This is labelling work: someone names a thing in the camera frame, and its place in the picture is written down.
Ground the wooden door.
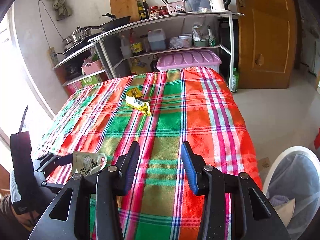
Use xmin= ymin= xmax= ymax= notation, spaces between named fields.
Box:
xmin=236 ymin=0 xmax=297 ymax=89

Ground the beige snack packet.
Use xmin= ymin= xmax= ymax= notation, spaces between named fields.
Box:
xmin=72 ymin=151 xmax=107 ymax=177

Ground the white round trash bin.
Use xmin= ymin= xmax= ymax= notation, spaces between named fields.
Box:
xmin=263 ymin=146 xmax=319 ymax=239

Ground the black frying pan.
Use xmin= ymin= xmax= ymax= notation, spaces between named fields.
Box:
xmin=78 ymin=12 xmax=131 ymax=32

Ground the pink utensil box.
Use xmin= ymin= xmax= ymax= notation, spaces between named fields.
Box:
xmin=167 ymin=1 xmax=186 ymax=15

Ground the person's left hand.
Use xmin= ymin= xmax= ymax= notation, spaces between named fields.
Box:
xmin=1 ymin=195 xmax=40 ymax=231

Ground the white metal shelf rack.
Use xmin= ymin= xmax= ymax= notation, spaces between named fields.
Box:
xmin=53 ymin=10 xmax=238 ymax=88

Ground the pink woven basket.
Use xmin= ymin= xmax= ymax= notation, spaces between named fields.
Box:
xmin=81 ymin=60 xmax=103 ymax=75

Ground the white foam net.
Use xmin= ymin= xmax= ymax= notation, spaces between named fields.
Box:
xmin=269 ymin=195 xmax=289 ymax=207

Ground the wooden cutting board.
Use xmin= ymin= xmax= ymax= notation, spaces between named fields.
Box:
xmin=110 ymin=0 xmax=140 ymax=22

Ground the steel steamer pot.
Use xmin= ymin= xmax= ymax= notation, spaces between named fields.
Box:
xmin=62 ymin=26 xmax=101 ymax=46

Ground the pink lid storage box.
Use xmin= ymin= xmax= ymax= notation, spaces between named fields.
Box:
xmin=156 ymin=50 xmax=221 ymax=73

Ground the green plastic bottle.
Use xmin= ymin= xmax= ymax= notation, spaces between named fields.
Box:
xmin=230 ymin=68 xmax=239 ymax=93

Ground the red green plaid tablecloth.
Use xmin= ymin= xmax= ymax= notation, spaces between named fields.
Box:
xmin=32 ymin=67 xmax=261 ymax=239

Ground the clear jug dark liquid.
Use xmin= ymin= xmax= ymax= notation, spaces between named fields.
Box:
xmin=148 ymin=29 xmax=167 ymax=51

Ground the clear plastic container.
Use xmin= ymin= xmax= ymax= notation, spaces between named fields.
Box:
xmin=183 ymin=0 xmax=211 ymax=12

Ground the yellow label oil bottle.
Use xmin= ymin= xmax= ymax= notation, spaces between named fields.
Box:
xmin=129 ymin=33 xmax=143 ymax=56

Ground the yellow red snack packet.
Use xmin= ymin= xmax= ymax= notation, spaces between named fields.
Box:
xmin=125 ymin=87 xmax=151 ymax=116

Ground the white power strip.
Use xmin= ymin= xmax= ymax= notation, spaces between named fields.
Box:
xmin=47 ymin=47 xmax=59 ymax=67

